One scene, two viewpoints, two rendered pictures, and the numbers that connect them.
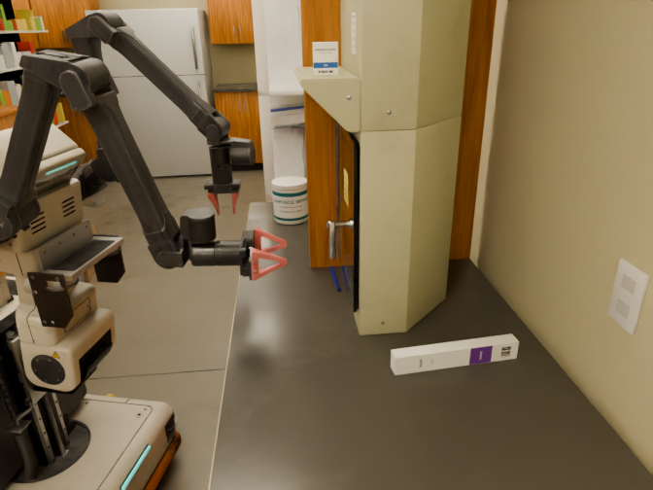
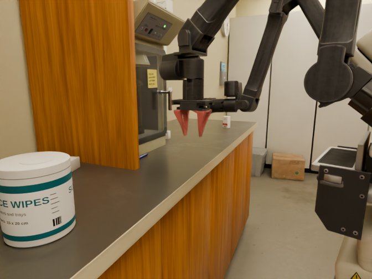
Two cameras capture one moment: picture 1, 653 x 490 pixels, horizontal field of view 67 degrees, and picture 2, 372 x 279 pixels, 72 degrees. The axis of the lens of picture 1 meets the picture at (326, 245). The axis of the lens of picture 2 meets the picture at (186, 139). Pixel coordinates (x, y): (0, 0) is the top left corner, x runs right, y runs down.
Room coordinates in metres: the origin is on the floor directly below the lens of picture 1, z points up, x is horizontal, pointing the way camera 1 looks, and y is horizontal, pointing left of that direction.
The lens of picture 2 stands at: (2.03, 0.62, 1.23)
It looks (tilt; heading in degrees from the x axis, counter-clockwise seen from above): 12 degrees down; 208
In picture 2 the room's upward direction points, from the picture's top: straight up
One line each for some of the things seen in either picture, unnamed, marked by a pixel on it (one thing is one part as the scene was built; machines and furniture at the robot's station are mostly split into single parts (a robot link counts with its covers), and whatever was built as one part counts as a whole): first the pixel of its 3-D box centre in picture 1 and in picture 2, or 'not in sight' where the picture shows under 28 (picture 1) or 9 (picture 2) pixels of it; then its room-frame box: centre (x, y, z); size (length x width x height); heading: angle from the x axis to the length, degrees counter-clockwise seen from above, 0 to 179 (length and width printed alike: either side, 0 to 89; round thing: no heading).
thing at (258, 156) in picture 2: not in sight; (243, 160); (-1.56, -0.36, 0.17); 0.60 x 0.42 x 0.33; 93
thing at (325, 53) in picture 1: (325, 58); (164, 8); (1.07, -0.01, 1.54); 0.05 x 0.05 x 0.06; 1
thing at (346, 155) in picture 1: (346, 211); (148, 94); (1.13, -0.05, 1.19); 0.30 x 0.01 x 0.40; 5
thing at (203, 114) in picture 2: (222, 198); (196, 119); (1.40, 0.31, 1.14); 0.07 x 0.07 x 0.09; 5
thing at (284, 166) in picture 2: not in sight; (287, 166); (-1.64, 0.23, 0.14); 0.41 x 0.33 x 0.29; 101
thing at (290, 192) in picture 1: (291, 199); (37, 195); (1.75, 0.13, 1.02); 0.13 x 0.13 x 0.15
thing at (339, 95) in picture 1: (324, 95); (157, 26); (1.13, 0.00, 1.46); 0.32 x 0.12 x 0.10; 5
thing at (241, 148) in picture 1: (232, 143); (180, 57); (1.40, 0.26, 1.30); 0.11 x 0.09 x 0.12; 81
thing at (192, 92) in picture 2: (222, 175); (193, 92); (1.40, 0.30, 1.21); 0.10 x 0.07 x 0.07; 95
